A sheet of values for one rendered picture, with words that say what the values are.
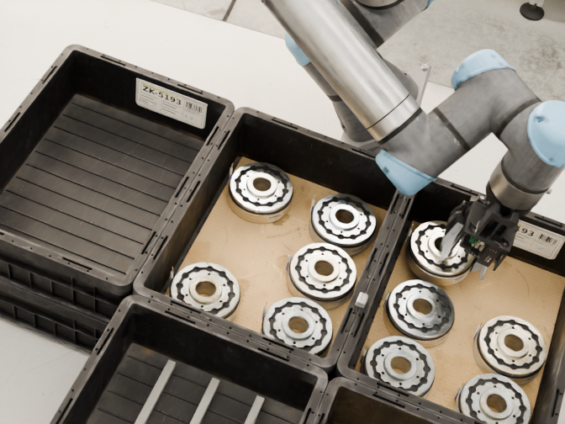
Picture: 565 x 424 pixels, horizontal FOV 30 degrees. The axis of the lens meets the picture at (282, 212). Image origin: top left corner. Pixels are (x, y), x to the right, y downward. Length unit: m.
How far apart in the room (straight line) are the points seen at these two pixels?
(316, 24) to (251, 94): 0.66
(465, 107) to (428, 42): 1.91
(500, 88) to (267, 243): 0.46
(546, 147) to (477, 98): 0.11
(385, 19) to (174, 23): 0.56
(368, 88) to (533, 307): 0.48
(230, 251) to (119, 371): 0.27
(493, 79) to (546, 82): 1.91
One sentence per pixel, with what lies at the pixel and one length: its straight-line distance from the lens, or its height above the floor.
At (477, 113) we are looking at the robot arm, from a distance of 1.41.
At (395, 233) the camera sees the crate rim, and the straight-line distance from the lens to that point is 1.57.
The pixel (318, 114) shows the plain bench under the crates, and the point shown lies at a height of 0.70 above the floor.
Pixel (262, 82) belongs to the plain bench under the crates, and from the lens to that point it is 2.06.
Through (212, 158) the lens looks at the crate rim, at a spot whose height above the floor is 0.93.
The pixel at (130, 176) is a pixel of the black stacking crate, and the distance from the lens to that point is 1.71.
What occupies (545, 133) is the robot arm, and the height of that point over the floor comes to 1.22.
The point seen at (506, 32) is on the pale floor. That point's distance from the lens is 3.44.
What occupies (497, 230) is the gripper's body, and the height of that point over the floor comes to 1.01.
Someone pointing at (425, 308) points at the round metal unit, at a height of 0.84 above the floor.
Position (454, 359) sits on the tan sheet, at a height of 0.83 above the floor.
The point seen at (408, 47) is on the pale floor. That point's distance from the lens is 3.28.
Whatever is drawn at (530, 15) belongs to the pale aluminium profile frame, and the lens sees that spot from 3.52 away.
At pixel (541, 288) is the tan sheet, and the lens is 1.71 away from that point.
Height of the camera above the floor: 2.14
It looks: 51 degrees down
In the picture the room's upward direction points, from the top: 12 degrees clockwise
